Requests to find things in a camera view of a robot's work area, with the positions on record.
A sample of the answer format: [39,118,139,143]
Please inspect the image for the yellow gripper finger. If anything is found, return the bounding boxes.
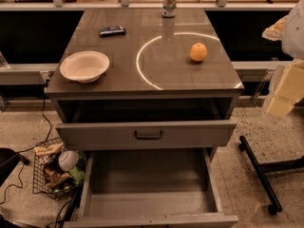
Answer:
[266,61,304,118]
[262,16,287,41]

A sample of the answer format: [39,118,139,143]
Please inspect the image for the orange fruit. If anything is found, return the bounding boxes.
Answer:
[190,43,207,62]

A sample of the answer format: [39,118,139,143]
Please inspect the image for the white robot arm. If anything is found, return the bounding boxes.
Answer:
[262,0,304,119]

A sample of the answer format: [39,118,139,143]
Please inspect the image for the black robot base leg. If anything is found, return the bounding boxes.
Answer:
[238,136,304,216]

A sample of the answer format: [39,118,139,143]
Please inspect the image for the green white soda can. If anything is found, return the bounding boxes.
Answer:
[162,0,177,17]

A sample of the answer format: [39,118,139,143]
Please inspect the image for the grey drawer cabinet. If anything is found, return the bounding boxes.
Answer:
[45,7,245,228]

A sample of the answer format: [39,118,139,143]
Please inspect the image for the open bottom grey drawer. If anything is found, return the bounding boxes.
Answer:
[64,148,238,228]

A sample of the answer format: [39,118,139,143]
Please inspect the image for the white paper bowl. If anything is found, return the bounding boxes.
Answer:
[60,51,109,84]

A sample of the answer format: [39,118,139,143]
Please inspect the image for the upper grey drawer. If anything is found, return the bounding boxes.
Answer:
[56,120,237,151]

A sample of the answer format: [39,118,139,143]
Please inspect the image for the green snack bag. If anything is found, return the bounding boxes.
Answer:
[68,166,86,186]

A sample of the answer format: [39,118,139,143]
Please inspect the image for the white bowl in basket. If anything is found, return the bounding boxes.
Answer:
[58,150,79,172]

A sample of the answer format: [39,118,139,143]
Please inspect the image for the snack chip bag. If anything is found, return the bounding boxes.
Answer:
[34,142,64,165]

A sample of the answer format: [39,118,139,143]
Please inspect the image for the black object at left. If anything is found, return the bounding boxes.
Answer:
[0,148,29,186]

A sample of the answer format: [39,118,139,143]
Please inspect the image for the black wire basket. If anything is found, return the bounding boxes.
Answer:
[33,138,86,200]

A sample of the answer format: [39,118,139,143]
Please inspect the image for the black power cable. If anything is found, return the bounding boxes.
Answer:
[0,79,53,205]

